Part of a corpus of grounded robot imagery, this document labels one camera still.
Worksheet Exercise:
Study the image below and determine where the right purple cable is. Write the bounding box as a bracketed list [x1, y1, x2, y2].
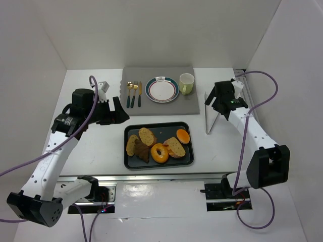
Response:
[232, 70, 279, 229]

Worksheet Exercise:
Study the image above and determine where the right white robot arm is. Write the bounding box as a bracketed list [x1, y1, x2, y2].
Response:
[205, 80, 290, 196]

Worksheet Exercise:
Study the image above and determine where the seeded bread slice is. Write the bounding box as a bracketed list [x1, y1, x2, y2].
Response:
[126, 135, 139, 157]
[163, 137, 186, 158]
[139, 128, 157, 147]

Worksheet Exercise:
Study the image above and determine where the gold fork green handle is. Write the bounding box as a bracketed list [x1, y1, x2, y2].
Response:
[130, 81, 139, 108]

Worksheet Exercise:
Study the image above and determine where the aluminium rail front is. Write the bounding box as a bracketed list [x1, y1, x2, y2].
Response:
[57, 172, 232, 183]

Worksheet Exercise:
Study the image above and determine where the gold spoon green handle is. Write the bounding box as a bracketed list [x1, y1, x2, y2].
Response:
[126, 82, 133, 108]

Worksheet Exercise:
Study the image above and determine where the black baking tray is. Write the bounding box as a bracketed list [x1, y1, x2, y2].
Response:
[124, 122, 194, 170]

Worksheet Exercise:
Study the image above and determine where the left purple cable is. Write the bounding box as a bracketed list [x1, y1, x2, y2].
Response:
[0, 75, 115, 242]

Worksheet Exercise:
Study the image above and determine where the grey foam placemat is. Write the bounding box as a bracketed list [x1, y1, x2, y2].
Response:
[120, 66, 200, 116]

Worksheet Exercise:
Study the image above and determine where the white plate teal rim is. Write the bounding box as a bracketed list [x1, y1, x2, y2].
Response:
[144, 76, 180, 103]

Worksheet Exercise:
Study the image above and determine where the brown croissant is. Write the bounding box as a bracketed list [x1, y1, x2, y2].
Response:
[134, 139, 149, 163]

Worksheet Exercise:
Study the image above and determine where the orange glazed donut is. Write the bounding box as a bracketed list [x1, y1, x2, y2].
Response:
[150, 143, 169, 164]

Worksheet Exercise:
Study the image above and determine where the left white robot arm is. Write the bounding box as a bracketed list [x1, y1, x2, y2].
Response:
[7, 76, 129, 227]

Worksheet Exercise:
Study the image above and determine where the purple cable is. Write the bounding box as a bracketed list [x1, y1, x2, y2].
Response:
[0, 75, 115, 242]
[232, 70, 279, 229]

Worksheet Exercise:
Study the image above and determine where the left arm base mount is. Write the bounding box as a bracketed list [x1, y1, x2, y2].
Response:
[75, 183, 117, 214]

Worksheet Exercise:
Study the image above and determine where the pale green mug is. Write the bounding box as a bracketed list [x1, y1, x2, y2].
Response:
[179, 73, 195, 95]

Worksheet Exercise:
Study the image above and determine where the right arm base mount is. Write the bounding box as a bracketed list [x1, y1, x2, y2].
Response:
[200, 183, 252, 212]

